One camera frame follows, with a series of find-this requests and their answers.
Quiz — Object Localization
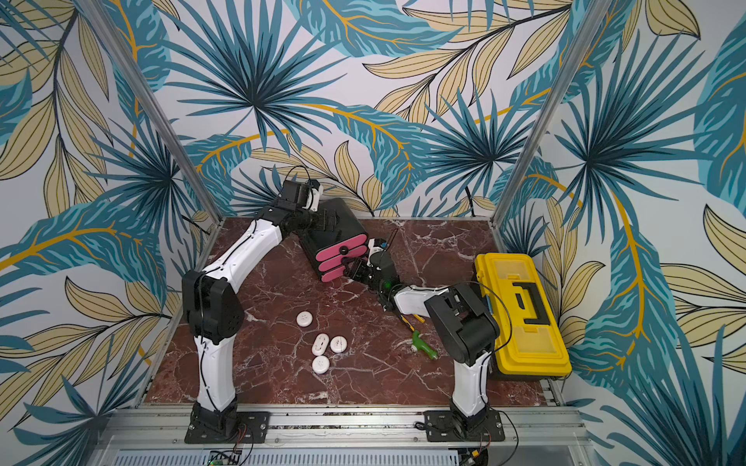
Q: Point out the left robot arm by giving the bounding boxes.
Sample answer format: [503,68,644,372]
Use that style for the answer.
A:
[182,202,340,416]

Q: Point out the yellow toolbox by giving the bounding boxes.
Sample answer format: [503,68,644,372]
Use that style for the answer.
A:
[474,252,572,381]

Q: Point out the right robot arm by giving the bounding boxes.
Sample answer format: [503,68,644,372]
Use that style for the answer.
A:
[342,250,502,430]

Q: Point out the white oval earphone case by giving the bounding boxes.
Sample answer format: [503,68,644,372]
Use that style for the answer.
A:
[312,333,330,356]

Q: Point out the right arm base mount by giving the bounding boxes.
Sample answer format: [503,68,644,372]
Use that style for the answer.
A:
[424,408,505,444]

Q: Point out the aluminium rail frame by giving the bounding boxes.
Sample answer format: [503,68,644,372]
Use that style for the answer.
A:
[87,405,600,465]

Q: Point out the white round earphone case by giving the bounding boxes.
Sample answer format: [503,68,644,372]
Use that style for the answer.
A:
[296,311,314,328]
[329,336,348,353]
[312,355,330,375]

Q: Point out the yellow black pliers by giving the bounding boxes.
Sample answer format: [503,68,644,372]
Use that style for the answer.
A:
[397,314,425,332]

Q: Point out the pink drawer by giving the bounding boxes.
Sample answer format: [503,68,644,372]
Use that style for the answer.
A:
[316,233,367,262]
[319,246,368,273]
[321,257,363,283]

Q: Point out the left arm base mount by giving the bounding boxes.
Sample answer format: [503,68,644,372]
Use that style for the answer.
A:
[185,409,270,445]

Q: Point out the black drawer cabinet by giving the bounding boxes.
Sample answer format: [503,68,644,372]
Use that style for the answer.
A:
[298,198,368,283]

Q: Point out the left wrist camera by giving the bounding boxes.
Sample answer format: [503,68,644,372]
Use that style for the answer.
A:
[278,180,324,213]

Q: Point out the green plastic toy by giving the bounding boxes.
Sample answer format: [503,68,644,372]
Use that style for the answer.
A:
[412,330,439,360]

